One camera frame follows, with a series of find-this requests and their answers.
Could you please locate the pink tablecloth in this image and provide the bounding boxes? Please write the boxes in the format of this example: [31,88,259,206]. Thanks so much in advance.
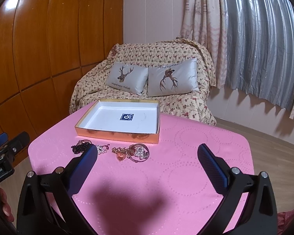
[28,101,255,235]

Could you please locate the white pearl bracelet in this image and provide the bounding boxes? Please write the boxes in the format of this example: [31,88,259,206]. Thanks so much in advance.
[95,143,111,155]

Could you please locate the wooden wardrobe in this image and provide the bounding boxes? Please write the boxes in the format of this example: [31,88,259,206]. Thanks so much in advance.
[0,0,123,139]

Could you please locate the left silver deer cushion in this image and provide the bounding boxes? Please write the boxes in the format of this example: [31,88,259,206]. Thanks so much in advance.
[106,62,148,95]

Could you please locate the floral beige curtain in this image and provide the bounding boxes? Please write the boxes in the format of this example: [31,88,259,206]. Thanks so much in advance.
[180,0,228,89]

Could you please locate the blue sticker in box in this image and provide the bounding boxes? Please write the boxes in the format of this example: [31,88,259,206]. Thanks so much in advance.
[120,114,134,121]

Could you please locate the rose gold heart bracelet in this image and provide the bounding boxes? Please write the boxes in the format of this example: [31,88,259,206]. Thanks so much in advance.
[111,146,132,162]

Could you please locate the crystal bangle bracelet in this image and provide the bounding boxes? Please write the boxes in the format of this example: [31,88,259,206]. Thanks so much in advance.
[127,143,150,164]

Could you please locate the floral covered sofa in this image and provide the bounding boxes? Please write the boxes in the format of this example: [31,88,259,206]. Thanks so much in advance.
[69,38,217,126]

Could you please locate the silver grey curtain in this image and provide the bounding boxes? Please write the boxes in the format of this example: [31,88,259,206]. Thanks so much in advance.
[225,0,294,110]

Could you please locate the orange shallow cardboard box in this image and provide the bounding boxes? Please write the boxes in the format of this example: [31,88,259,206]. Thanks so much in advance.
[75,99,160,144]

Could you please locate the right silver antler cushion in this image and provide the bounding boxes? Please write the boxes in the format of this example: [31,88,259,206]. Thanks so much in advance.
[147,58,199,97]

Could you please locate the dark purple bead bracelet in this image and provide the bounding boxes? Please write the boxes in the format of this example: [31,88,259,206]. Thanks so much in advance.
[70,139,94,155]

